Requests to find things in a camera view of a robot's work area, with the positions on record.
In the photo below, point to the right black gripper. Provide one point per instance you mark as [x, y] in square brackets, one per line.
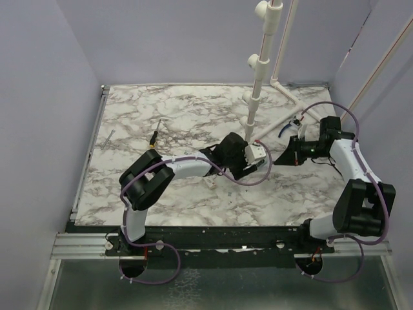
[292, 154]

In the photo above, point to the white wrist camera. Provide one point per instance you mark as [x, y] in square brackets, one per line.
[301, 130]
[254, 153]

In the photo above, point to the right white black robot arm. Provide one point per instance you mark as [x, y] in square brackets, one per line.
[365, 203]

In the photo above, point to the yellow black screwdriver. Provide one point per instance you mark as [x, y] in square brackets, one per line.
[153, 139]

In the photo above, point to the blue handled pliers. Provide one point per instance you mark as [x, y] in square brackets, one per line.
[285, 129]

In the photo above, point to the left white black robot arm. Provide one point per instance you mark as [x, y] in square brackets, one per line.
[143, 183]

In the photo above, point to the aluminium extrusion rail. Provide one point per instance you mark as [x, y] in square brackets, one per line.
[73, 246]

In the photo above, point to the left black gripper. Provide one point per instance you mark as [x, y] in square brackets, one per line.
[238, 173]

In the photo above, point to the small silver wrench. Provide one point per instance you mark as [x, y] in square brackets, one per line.
[108, 139]

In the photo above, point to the white staple box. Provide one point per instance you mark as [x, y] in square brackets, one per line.
[211, 183]

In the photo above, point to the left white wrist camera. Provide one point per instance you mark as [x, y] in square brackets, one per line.
[254, 153]

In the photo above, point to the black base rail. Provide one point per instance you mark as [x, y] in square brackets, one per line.
[174, 258]

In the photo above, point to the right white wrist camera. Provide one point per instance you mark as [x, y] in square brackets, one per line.
[301, 130]

